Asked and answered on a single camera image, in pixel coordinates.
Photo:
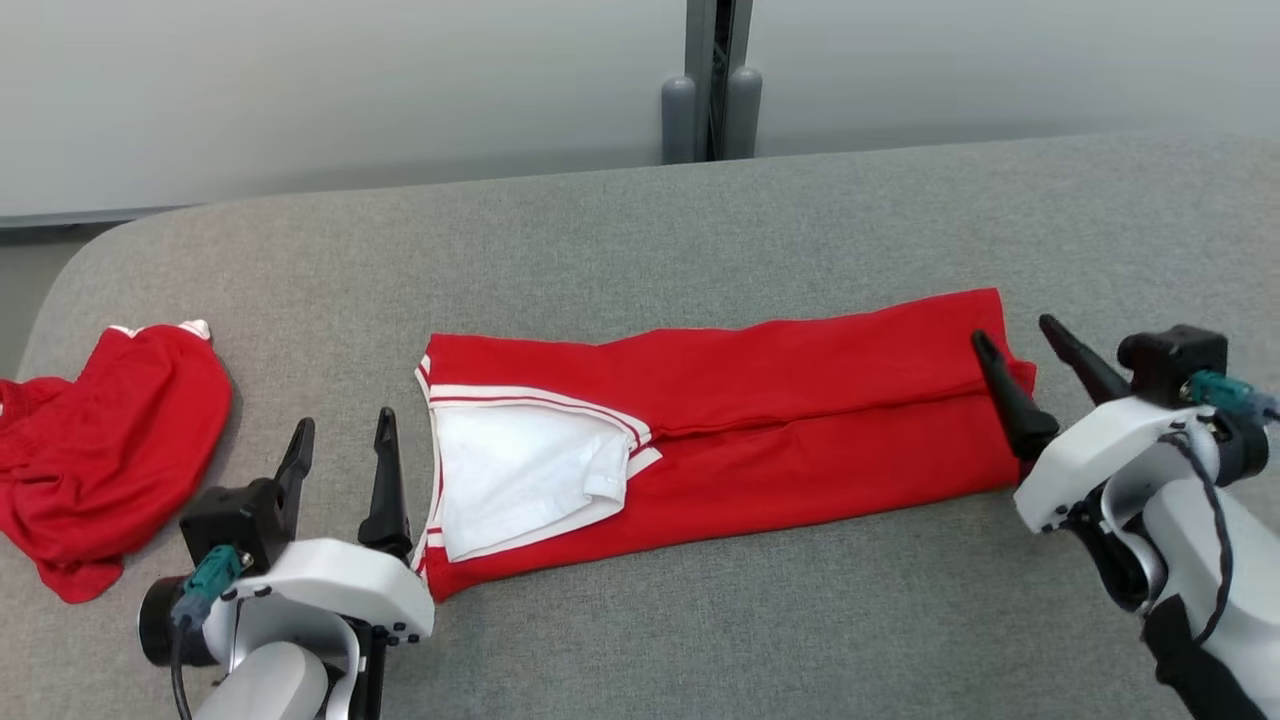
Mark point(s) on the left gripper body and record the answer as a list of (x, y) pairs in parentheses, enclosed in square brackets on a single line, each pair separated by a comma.
[(350, 580)]

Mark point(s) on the red jersey white trim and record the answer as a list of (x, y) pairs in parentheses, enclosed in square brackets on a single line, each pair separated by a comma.
[(800, 400)]

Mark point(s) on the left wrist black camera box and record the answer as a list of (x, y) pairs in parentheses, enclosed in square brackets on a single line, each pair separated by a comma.
[(235, 520)]

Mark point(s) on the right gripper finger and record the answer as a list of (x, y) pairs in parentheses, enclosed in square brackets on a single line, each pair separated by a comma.
[(1015, 410), (1090, 370)]

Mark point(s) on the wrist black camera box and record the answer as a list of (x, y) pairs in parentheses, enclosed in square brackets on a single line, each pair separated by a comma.
[(235, 520), (1170, 360)]

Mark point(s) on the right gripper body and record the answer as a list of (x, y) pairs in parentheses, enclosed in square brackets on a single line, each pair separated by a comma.
[(1090, 450)]

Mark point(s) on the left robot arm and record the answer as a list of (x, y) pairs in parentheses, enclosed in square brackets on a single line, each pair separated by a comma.
[(275, 680)]

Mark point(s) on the grey cylindrical post foot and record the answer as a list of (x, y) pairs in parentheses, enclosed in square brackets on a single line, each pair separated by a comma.
[(678, 125), (744, 115)]

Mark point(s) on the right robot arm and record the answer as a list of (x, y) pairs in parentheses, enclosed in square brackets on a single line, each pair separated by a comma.
[(1200, 560)]

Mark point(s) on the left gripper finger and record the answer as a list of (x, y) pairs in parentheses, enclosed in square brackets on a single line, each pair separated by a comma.
[(386, 500), (296, 465)]

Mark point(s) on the grey partition base rail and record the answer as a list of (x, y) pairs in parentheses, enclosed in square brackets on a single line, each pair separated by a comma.
[(80, 218)]

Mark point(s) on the red mesh shorts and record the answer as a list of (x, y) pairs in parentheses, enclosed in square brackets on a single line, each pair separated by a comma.
[(110, 450)]

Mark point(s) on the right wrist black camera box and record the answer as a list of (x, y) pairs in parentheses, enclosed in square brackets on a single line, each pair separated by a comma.
[(1170, 360)]

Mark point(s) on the grey partition post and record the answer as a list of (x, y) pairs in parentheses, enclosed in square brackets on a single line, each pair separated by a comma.
[(700, 60)]

